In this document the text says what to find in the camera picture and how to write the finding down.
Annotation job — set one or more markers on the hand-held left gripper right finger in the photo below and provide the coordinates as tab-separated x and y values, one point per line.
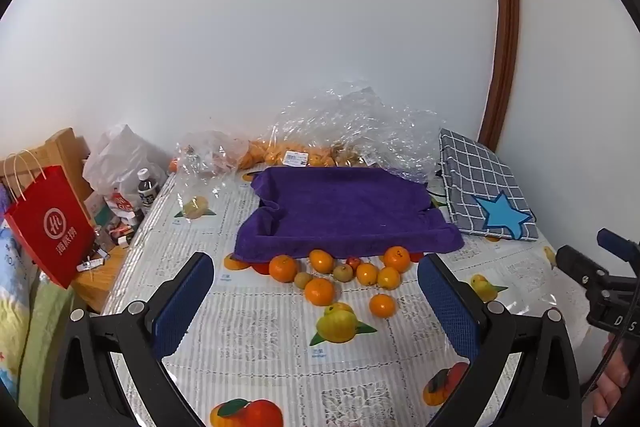
447	302

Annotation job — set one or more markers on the small clear plastic bag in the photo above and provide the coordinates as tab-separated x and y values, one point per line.
210	157

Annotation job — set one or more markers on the large clear plastic bag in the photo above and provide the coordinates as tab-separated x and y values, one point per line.
360	127

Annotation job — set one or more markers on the small red apple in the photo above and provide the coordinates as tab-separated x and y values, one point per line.
353	262

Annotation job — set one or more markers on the pile of bagged oranges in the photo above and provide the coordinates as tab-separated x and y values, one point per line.
272	154

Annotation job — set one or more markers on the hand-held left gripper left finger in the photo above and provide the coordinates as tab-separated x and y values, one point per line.
182	302

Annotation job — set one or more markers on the grey checked bag blue star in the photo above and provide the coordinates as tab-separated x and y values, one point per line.
480	177

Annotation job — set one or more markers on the white plastic bag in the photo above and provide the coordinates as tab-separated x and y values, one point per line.
122	157

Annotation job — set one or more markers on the red paper bag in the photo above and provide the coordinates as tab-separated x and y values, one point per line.
47	227

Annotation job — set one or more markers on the orange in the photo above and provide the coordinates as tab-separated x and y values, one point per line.
321	261
319	292
388	278
397	258
382	306
283	268
173	166
366	274

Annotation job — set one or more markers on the brown round fruit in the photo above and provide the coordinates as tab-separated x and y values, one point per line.
343	272
302	280

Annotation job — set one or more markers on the dark bottle white cap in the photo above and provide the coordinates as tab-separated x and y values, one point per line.
146	192

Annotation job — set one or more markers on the fruit print lace tablecloth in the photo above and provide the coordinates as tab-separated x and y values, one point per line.
280	357

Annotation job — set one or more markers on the person's right hand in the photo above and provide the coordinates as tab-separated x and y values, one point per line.
612	377

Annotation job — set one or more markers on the wooden stool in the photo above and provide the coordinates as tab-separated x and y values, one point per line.
100	282

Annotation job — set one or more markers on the white bag label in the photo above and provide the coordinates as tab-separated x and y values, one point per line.
296	158

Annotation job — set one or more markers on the brown wooden door frame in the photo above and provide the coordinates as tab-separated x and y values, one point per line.
505	27

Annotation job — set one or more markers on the red white snack packet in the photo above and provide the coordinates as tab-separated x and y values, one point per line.
120	204

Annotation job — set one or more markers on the colourful blanket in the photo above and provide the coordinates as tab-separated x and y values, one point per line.
20	337

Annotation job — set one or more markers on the white clip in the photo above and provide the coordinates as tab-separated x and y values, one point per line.
92	263

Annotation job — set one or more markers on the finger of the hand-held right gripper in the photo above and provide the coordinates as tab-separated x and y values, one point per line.
575	263
617	244

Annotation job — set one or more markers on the purple towel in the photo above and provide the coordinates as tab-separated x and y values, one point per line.
340	212

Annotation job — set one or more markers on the bagged brown fruits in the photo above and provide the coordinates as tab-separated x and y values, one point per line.
350	155

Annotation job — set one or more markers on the green white box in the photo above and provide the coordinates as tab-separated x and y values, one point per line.
102	212

